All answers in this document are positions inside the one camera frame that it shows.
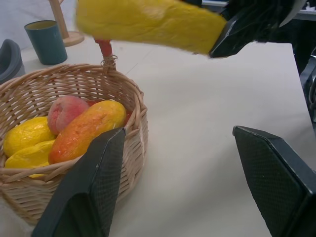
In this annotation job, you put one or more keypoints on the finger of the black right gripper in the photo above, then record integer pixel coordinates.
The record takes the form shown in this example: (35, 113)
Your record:
(229, 39)

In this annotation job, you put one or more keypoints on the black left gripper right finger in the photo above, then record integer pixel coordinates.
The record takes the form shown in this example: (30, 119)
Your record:
(276, 182)

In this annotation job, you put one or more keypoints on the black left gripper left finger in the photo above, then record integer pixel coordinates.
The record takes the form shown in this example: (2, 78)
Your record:
(89, 187)

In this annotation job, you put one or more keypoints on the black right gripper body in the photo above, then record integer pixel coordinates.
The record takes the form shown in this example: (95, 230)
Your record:
(264, 14)

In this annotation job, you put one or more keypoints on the long yellow toy fruit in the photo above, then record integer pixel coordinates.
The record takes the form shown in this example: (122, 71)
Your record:
(148, 22)

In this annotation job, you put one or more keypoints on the orange yellow toy mango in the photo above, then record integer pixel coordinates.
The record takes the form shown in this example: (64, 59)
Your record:
(86, 128)

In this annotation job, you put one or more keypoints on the yellow toy banana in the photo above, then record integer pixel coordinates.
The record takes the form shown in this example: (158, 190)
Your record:
(32, 154)

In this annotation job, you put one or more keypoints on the pink toy peach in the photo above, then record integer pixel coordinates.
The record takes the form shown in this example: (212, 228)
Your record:
(64, 111)

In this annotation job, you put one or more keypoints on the yellow toy lemon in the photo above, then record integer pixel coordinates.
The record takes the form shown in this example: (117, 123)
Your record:
(27, 134)

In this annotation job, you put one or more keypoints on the dark grey machine part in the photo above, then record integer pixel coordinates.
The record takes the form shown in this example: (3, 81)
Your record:
(309, 91)

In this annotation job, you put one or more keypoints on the grey rounded object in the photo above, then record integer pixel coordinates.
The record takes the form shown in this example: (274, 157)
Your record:
(10, 61)

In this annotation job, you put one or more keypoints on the wooden stand with round base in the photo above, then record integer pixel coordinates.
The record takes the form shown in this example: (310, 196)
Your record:
(74, 38)

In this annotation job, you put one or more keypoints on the teal cup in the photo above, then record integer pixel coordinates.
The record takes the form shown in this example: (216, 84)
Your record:
(48, 42)

